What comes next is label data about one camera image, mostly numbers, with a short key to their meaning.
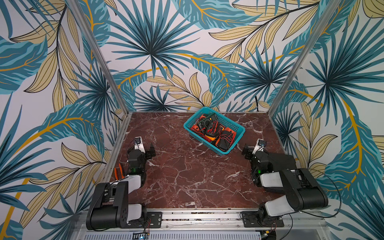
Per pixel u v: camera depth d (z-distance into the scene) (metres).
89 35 0.76
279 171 0.52
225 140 0.90
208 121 0.99
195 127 1.01
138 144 0.75
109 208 0.42
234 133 0.97
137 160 0.65
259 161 0.69
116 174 0.86
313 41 0.80
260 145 0.78
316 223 0.73
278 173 0.52
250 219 0.73
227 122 1.04
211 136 0.91
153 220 0.74
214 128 0.92
